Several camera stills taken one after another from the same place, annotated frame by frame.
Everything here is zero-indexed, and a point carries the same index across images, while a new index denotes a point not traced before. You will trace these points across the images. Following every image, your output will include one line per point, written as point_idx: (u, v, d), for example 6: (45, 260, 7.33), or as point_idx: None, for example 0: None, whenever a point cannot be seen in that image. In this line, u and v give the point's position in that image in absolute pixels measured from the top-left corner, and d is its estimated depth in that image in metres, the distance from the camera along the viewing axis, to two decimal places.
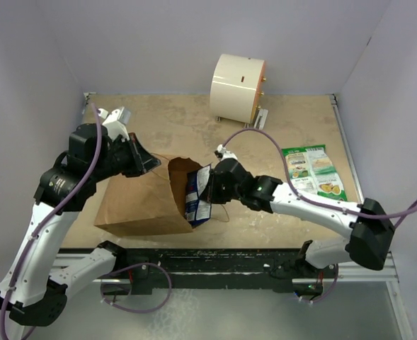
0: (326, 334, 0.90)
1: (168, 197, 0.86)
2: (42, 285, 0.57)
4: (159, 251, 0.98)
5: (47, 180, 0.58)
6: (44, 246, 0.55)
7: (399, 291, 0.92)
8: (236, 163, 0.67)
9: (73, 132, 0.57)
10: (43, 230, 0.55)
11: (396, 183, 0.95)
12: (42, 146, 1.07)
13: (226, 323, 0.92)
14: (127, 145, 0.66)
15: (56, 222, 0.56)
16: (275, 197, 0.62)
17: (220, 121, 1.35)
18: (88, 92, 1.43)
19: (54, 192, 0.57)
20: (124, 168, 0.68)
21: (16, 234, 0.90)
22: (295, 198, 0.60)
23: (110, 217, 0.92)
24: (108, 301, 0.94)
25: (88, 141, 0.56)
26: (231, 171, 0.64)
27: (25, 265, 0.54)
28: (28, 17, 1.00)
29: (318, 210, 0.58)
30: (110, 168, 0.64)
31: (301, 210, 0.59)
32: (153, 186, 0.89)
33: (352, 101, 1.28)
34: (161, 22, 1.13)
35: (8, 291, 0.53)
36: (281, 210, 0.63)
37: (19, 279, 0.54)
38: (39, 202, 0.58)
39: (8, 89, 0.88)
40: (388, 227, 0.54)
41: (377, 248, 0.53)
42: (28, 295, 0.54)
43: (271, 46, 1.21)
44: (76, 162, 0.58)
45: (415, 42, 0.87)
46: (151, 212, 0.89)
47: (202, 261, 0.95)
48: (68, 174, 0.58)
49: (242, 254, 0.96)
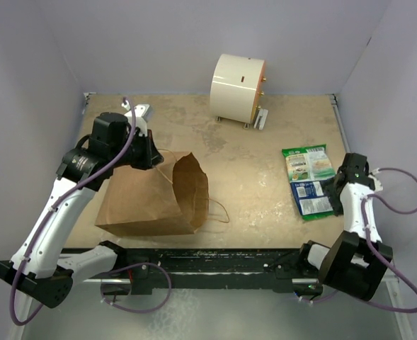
0: (325, 333, 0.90)
1: (171, 199, 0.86)
2: (55, 261, 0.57)
4: (159, 251, 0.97)
5: (70, 158, 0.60)
6: (63, 218, 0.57)
7: (399, 291, 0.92)
8: (362, 156, 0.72)
9: (98, 117, 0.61)
10: (63, 203, 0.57)
11: (395, 190, 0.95)
12: (42, 147, 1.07)
13: (226, 323, 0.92)
14: (143, 139, 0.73)
15: (76, 196, 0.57)
16: (355, 184, 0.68)
17: (220, 121, 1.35)
18: (88, 92, 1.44)
19: (75, 169, 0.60)
20: (135, 161, 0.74)
21: (17, 233, 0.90)
22: (358, 197, 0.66)
23: (112, 217, 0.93)
24: (108, 301, 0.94)
25: (112, 126, 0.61)
26: (352, 152, 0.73)
27: (43, 235, 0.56)
28: (28, 18, 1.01)
29: (356, 214, 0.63)
30: (127, 155, 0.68)
31: (351, 204, 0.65)
32: (158, 188, 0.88)
33: (352, 102, 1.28)
34: (161, 22, 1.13)
35: (23, 261, 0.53)
36: (344, 193, 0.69)
37: (34, 250, 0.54)
38: (61, 177, 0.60)
39: (6, 89, 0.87)
40: (367, 283, 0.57)
41: (347, 271, 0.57)
42: (42, 267, 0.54)
43: (272, 46, 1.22)
44: (98, 144, 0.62)
45: (415, 42, 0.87)
46: (153, 213, 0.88)
47: (202, 261, 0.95)
48: (88, 154, 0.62)
49: (242, 254, 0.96)
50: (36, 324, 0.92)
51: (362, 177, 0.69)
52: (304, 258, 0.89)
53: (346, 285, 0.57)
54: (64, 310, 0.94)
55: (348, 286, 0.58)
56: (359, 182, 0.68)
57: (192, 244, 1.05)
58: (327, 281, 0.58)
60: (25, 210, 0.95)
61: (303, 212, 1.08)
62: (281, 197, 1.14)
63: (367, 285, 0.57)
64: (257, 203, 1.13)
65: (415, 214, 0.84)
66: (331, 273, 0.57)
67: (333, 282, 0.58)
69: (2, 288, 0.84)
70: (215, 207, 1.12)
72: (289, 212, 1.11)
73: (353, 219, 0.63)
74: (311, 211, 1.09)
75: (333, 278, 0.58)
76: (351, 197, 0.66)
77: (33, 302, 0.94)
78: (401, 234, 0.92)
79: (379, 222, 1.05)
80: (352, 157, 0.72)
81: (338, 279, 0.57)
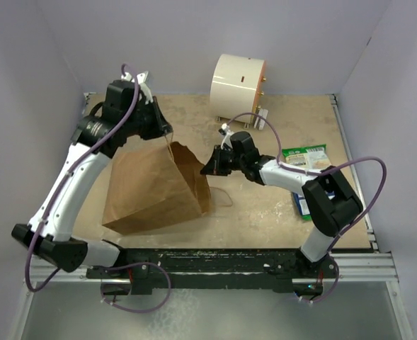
0: (326, 334, 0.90)
1: (176, 177, 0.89)
2: (71, 226, 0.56)
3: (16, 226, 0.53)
4: (159, 251, 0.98)
5: (84, 124, 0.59)
6: (79, 182, 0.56)
7: (399, 291, 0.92)
8: (247, 137, 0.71)
9: (110, 83, 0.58)
10: (78, 168, 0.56)
11: (396, 190, 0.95)
12: (42, 147, 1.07)
13: (226, 323, 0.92)
14: (151, 108, 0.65)
15: (91, 160, 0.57)
16: (263, 167, 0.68)
17: (220, 121, 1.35)
18: (88, 92, 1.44)
19: (90, 135, 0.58)
20: (146, 132, 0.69)
21: (16, 232, 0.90)
22: (277, 167, 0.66)
23: (120, 212, 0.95)
24: (108, 301, 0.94)
25: (125, 91, 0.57)
26: (242, 142, 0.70)
27: (59, 199, 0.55)
28: (28, 18, 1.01)
29: (289, 174, 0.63)
30: (138, 125, 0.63)
31: (280, 176, 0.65)
32: (158, 171, 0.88)
33: (352, 102, 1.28)
34: (160, 22, 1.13)
35: (41, 222, 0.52)
36: (265, 178, 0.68)
37: (51, 214, 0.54)
38: (75, 143, 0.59)
39: (6, 90, 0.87)
40: (350, 197, 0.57)
41: (335, 207, 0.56)
42: (59, 230, 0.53)
43: (271, 47, 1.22)
44: (112, 111, 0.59)
45: (415, 42, 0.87)
46: (161, 195, 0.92)
47: (202, 261, 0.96)
48: (103, 120, 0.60)
49: (242, 254, 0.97)
50: (36, 324, 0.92)
51: (262, 161, 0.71)
52: (310, 266, 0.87)
53: (347, 218, 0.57)
54: (64, 310, 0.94)
55: (350, 214, 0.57)
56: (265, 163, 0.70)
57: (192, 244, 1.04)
58: (338, 230, 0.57)
60: (25, 209, 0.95)
61: (303, 212, 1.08)
62: (281, 197, 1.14)
63: (352, 200, 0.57)
64: (258, 204, 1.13)
65: (415, 215, 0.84)
66: (333, 225, 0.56)
67: (341, 222, 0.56)
69: (2, 288, 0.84)
70: (215, 207, 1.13)
72: (289, 212, 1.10)
73: (292, 178, 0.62)
74: None
75: (338, 222, 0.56)
76: (275, 173, 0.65)
77: (34, 302, 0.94)
78: (402, 234, 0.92)
79: (380, 222, 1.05)
80: (243, 145, 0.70)
81: (342, 217, 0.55)
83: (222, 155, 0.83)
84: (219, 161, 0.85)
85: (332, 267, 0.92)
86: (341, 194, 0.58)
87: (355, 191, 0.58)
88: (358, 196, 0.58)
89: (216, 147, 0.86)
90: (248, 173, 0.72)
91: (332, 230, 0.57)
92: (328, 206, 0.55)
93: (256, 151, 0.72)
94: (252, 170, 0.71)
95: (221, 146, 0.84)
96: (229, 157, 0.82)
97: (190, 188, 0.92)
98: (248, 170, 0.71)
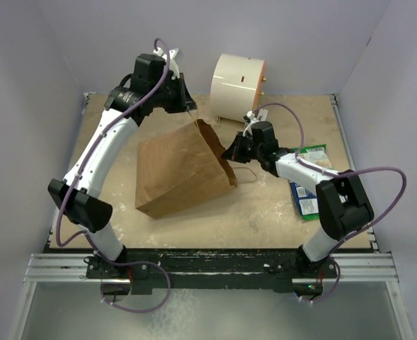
0: (326, 334, 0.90)
1: (205, 150, 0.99)
2: (101, 185, 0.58)
3: (52, 180, 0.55)
4: (159, 251, 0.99)
5: (116, 93, 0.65)
6: (112, 142, 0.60)
7: (399, 291, 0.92)
8: (270, 127, 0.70)
9: (140, 56, 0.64)
10: (112, 130, 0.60)
11: (396, 189, 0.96)
12: (42, 146, 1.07)
13: (226, 323, 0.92)
14: (176, 81, 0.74)
15: (123, 124, 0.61)
16: (280, 159, 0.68)
17: (220, 121, 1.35)
18: (88, 92, 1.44)
19: (122, 101, 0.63)
20: (170, 104, 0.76)
21: (15, 232, 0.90)
22: (294, 161, 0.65)
23: (152, 193, 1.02)
24: (108, 301, 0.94)
25: (155, 64, 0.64)
26: (263, 132, 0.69)
27: (93, 157, 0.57)
28: (28, 17, 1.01)
29: (304, 171, 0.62)
30: (162, 96, 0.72)
31: (295, 171, 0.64)
32: (187, 147, 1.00)
33: (352, 101, 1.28)
34: (160, 21, 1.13)
35: (76, 176, 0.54)
36: (281, 170, 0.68)
37: (86, 170, 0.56)
38: (108, 108, 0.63)
39: (6, 89, 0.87)
40: (362, 204, 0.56)
41: (345, 212, 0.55)
42: (93, 185, 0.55)
43: (272, 47, 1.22)
44: (140, 82, 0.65)
45: (415, 42, 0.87)
46: (192, 170, 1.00)
47: (202, 261, 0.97)
48: (133, 91, 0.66)
49: (242, 255, 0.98)
50: (36, 325, 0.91)
51: (280, 153, 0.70)
52: (309, 265, 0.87)
53: (355, 224, 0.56)
54: (64, 311, 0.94)
55: (358, 221, 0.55)
56: (282, 155, 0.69)
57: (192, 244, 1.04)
58: (343, 234, 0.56)
60: (25, 209, 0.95)
61: (303, 212, 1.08)
62: (281, 197, 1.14)
63: (364, 207, 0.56)
64: (258, 203, 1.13)
65: (415, 214, 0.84)
66: (340, 228, 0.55)
67: (347, 227, 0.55)
69: (1, 288, 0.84)
70: (215, 206, 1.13)
72: (289, 212, 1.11)
73: (307, 176, 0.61)
74: (311, 211, 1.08)
75: (344, 225, 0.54)
76: (292, 168, 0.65)
77: (34, 303, 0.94)
78: (402, 234, 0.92)
79: (381, 222, 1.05)
80: (263, 134, 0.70)
81: (350, 222, 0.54)
83: (242, 142, 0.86)
84: (239, 148, 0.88)
85: (332, 267, 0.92)
86: (355, 199, 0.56)
87: (368, 199, 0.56)
88: (371, 205, 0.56)
89: (238, 135, 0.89)
90: (264, 162, 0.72)
91: (338, 233, 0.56)
92: (338, 210, 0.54)
93: (276, 142, 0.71)
94: (269, 160, 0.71)
95: (243, 133, 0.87)
96: (248, 144, 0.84)
97: (217, 160, 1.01)
98: (266, 160, 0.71)
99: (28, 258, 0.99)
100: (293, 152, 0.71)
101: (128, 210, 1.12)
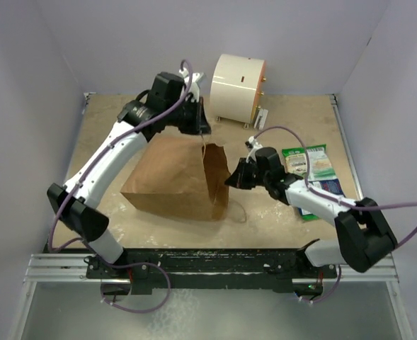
0: (326, 334, 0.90)
1: (200, 177, 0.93)
2: (100, 195, 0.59)
3: (53, 185, 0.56)
4: (159, 251, 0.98)
5: (130, 106, 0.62)
6: (118, 156, 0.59)
7: (399, 291, 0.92)
8: (274, 153, 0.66)
9: (161, 73, 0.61)
10: (120, 143, 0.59)
11: (396, 190, 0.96)
12: (42, 146, 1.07)
13: (226, 323, 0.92)
14: (195, 105, 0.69)
15: (133, 139, 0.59)
16: (290, 186, 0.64)
17: (219, 121, 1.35)
18: (88, 92, 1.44)
19: (134, 116, 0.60)
20: (184, 127, 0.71)
21: (15, 232, 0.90)
22: (306, 190, 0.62)
23: (138, 188, 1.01)
24: (107, 301, 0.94)
25: (175, 84, 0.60)
26: (268, 159, 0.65)
27: (95, 167, 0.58)
28: (28, 18, 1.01)
29: (318, 200, 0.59)
30: (178, 117, 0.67)
31: (309, 200, 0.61)
32: (185, 166, 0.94)
33: (352, 102, 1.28)
34: (160, 21, 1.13)
35: (76, 185, 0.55)
36: (292, 198, 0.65)
37: (86, 178, 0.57)
38: (120, 121, 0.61)
39: (6, 89, 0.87)
40: (384, 234, 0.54)
41: (369, 244, 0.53)
42: (91, 195, 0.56)
43: (271, 47, 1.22)
44: (156, 99, 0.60)
45: (415, 42, 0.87)
46: (180, 188, 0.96)
47: (202, 261, 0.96)
48: (148, 105, 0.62)
49: (242, 255, 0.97)
50: (35, 325, 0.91)
51: (288, 180, 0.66)
52: (309, 265, 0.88)
53: (379, 255, 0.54)
54: (64, 311, 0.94)
55: (382, 251, 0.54)
56: (292, 182, 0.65)
57: (192, 244, 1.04)
58: (368, 266, 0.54)
60: (25, 209, 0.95)
61: (303, 212, 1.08)
62: None
63: (386, 236, 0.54)
64: (258, 203, 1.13)
65: (415, 214, 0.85)
66: (364, 261, 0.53)
67: (374, 258, 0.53)
69: (1, 289, 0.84)
70: None
72: (289, 212, 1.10)
73: (322, 205, 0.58)
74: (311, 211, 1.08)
75: (369, 257, 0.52)
76: (304, 197, 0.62)
77: (34, 304, 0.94)
78: (402, 234, 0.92)
79: None
80: (268, 161, 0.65)
81: (375, 253, 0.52)
83: (246, 168, 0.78)
84: (243, 174, 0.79)
85: (333, 267, 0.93)
86: (376, 229, 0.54)
87: (390, 228, 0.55)
88: (392, 234, 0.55)
89: (242, 160, 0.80)
90: (272, 190, 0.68)
91: (363, 265, 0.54)
92: (363, 243, 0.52)
93: (282, 168, 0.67)
94: (279, 188, 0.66)
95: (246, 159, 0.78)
96: (253, 171, 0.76)
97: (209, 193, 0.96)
98: (275, 188, 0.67)
99: (28, 258, 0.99)
100: (301, 178, 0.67)
101: (128, 210, 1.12)
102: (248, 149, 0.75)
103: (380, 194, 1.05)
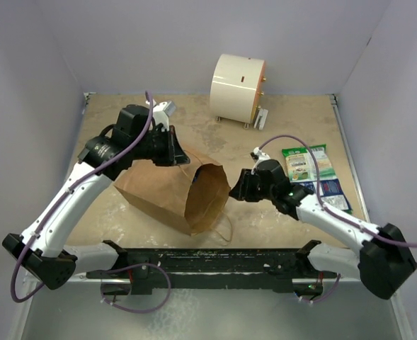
0: (326, 333, 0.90)
1: (181, 197, 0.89)
2: (62, 242, 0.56)
3: (8, 236, 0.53)
4: (159, 251, 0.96)
5: (93, 144, 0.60)
6: (77, 201, 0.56)
7: (399, 291, 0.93)
8: (277, 165, 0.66)
9: (126, 108, 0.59)
10: (80, 186, 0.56)
11: (396, 190, 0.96)
12: (42, 146, 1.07)
13: (226, 323, 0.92)
14: (165, 135, 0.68)
15: (93, 181, 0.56)
16: (301, 204, 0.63)
17: (220, 121, 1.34)
18: (88, 92, 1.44)
19: (96, 156, 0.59)
20: (157, 157, 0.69)
21: (15, 232, 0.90)
22: (320, 209, 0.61)
23: (129, 188, 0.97)
24: (108, 301, 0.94)
25: (137, 119, 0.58)
26: (272, 172, 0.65)
27: (54, 214, 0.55)
28: (28, 18, 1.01)
29: (336, 224, 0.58)
30: (147, 149, 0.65)
31: (324, 221, 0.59)
32: (175, 180, 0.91)
33: (352, 102, 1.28)
34: (160, 21, 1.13)
35: (32, 236, 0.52)
36: (305, 218, 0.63)
37: (44, 228, 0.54)
38: (81, 161, 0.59)
39: (6, 88, 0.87)
40: (407, 260, 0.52)
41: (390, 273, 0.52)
42: (49, 246, 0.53)
43: (272, 46, 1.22)
44: (121, 135, 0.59)
45: (415, 41, 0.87)
46: (162, 201, 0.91)
47: (202, 261, 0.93)
48: (112, 142, 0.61)
49: (242, 254, 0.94)
50: (36, 324, 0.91)
51: (296, 197, 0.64)
52: (311, 268, 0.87)
53: (400, 280, 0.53)
54: (64, 311, 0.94)
55: (403, 276, 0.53)
56: (301, 197, 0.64)
57: (192, 244, 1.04)
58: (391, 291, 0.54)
60: (25, 208, 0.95)
61: None
62: None
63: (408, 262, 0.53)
64: (257, 204, 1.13)
65: (415, 214, 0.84)
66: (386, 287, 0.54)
67: (393, 285, 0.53)
69: (1, 289, 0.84)
70: None
72: None
73: (343, 230, 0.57)
74: None
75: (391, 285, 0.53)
76: (317, 217, 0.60)
77: (34, 304, 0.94)
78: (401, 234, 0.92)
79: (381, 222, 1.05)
80: (273, 176, 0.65)
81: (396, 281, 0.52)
83: (250, 180, 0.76)
84: (248, 186, 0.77)
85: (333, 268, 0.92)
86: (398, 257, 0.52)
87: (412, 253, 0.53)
88: (413, 257, 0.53)
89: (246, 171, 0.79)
90: (280, 205, 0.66)
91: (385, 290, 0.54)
92: (386, 275, 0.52)
93: (287, 181, 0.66)
94: (288, 204, 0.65)
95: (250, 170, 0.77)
96: (258, 183, 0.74)
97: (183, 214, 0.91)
98: (284, 205, 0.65)
99: None
100: (311, 192, 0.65)
101: (128, 210, 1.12)
102: (255, 159, 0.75)
103: (380, 194, 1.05)
